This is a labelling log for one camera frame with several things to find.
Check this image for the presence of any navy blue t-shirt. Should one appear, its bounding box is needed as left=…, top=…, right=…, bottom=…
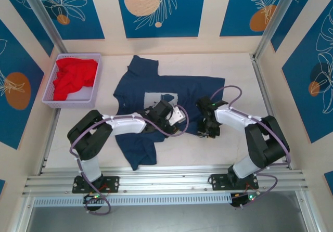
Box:
left=112, top=55, right=226, bottom=172

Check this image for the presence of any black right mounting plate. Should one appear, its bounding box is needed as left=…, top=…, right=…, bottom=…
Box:
left=208, top=173, right=260, bottom=191

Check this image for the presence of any black mounting plate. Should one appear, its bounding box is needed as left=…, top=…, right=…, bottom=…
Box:
left=72, top=176, right=120, bottom=194
left=208, top=173, right=260, bottom=191

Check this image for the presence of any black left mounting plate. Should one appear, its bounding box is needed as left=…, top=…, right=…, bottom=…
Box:
left=72, top=176, right=120, bottom=194

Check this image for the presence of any red cloth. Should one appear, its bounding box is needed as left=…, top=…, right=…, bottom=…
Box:
left=53, top=57, right=99, bottom=101

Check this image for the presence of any lavender plastic basket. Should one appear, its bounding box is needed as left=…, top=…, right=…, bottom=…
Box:
left=41, top=53, right=103, bottom=110

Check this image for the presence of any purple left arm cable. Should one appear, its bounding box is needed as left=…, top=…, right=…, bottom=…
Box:
left=70, top=104, right=190, bottom=215

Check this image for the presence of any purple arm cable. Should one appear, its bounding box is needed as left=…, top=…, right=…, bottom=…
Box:
left=70, top=104, right=190, bottom=215
left=210, top=85, right=291, bottom=209

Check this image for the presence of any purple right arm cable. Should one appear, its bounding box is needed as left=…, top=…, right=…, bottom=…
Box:
left=210, top=85, right=291, bottom=209

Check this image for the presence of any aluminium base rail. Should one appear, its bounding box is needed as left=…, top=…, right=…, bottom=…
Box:
left=22, top=165, right=309, bottom=198

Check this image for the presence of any aluminium side rail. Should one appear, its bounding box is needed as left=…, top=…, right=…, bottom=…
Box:
left=250, top=54, right=293, bottom=170
left=36, top=108, right=62, bottom=176

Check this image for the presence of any white slotted cable duct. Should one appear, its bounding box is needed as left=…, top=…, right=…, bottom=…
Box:
left=33, top=193, right=232, bottom=207

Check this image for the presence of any aluminium corner post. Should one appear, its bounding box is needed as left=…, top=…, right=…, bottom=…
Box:
left=253, top=0, right=308, bottom=60
left=17, top=0, right=69, bottom=55

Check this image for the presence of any aluminium frame bar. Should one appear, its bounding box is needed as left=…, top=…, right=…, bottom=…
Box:
left=295, top=190, right=322, bottom=232
left=6, top=197, right=36, bottom=232

